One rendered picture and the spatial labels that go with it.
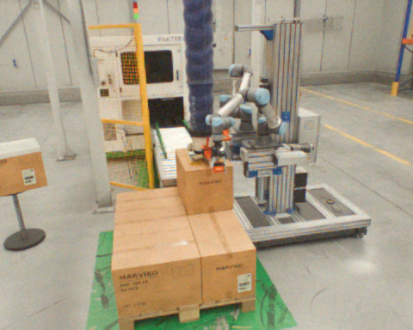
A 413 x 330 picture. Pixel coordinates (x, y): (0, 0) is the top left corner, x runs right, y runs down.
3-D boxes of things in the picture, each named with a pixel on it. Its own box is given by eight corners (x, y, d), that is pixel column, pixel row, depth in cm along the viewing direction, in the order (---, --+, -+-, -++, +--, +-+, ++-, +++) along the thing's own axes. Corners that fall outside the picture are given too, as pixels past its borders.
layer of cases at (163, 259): (121, 229, 351) (116, 192, 337) (217, 216, 368) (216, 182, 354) (118, 317, 241) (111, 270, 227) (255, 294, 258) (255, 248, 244)
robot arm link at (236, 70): (238, 119, 347) (243, 63, 340) (224, 118, 353) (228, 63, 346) (242, 119, 358) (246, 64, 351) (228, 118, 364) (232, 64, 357)
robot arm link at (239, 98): (242, 83, 277) (202, 115, 253) (253, 84, 270) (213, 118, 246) (244, 96, 284) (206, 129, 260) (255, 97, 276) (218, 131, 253)
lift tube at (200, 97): (188, 131, 309) (181, 4, 273) (212, 130, 313) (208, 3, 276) (192, 138, 289) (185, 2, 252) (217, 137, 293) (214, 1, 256)
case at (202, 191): (177, 186, 347) (175, 149, 333) (216, 181, 354) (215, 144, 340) (188, 215, 292) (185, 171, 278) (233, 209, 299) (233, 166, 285)
